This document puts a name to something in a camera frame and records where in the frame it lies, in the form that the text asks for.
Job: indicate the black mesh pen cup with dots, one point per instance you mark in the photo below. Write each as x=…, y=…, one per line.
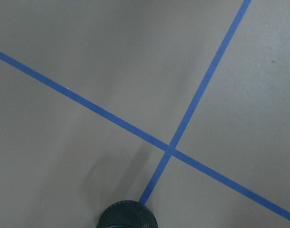
x=127, y=214

